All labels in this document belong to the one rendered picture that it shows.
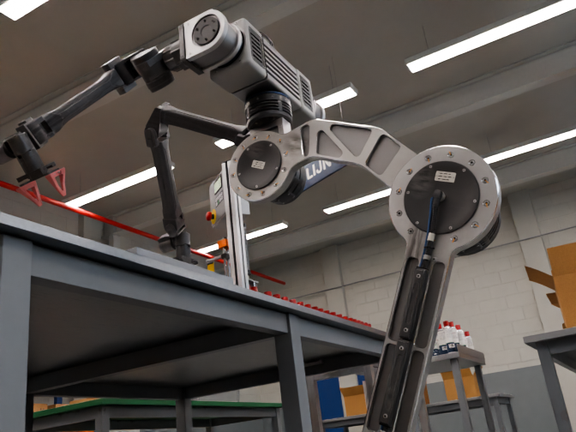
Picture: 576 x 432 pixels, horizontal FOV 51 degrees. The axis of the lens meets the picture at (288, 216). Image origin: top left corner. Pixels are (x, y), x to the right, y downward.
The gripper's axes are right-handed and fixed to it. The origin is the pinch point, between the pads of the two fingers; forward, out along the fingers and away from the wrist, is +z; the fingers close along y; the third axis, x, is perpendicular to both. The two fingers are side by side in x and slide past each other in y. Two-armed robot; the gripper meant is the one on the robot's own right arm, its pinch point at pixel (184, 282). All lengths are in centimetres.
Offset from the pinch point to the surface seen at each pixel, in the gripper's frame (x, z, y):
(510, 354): -2, -31, -746
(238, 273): 25.8, 2.7, 1.9
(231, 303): 53, 26, 49
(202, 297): 53, 26, 62
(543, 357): 108, 37, -113
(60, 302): 25, 25, 81
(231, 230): 23.9, -14.8, 1.3
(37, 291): 29, 25, 92
